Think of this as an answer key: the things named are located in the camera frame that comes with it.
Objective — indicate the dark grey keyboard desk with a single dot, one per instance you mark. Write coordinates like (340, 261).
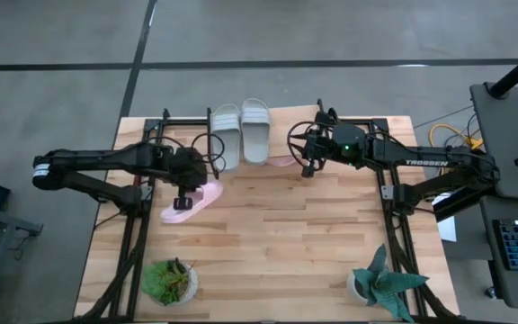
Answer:
(511, 288)

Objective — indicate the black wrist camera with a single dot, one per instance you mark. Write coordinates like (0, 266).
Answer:
(317, 144)
(187, 157)

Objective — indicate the dark grey side desk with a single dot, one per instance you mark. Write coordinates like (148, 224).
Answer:
(506, 135)

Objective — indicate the black pole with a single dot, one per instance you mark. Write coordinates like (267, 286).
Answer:
(515, 72)

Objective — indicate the green plant white pot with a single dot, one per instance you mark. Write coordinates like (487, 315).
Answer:
(169, 283)

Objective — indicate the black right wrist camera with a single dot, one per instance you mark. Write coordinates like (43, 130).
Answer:
(317, 144)

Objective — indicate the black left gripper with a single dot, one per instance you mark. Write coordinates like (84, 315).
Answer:
(191, 177)

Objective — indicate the teal plant white pot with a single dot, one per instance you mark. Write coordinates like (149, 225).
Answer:
(380, 283)

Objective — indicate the grey slide sandal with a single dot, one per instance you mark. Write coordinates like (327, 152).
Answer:
(255, 144)
(225, 144)

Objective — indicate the black aluminium table frame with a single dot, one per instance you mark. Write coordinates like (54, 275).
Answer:
(152, 124)

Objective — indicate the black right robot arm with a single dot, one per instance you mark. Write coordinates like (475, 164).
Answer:
(425, 163)

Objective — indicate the pink slide sandal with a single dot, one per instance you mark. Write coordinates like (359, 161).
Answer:
(209, 193)
(281, 160)

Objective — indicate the white paper sheet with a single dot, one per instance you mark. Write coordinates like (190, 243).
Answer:
(448, 229)

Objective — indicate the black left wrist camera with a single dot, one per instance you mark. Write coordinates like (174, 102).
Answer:
(187, 157)

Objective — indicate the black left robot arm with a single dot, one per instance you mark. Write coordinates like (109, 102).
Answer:
(106, 157)

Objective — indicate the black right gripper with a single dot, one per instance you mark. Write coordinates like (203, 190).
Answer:
(349, 146)

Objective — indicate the wooden shelf black metal frame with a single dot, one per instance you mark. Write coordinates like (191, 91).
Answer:
(295, 130)

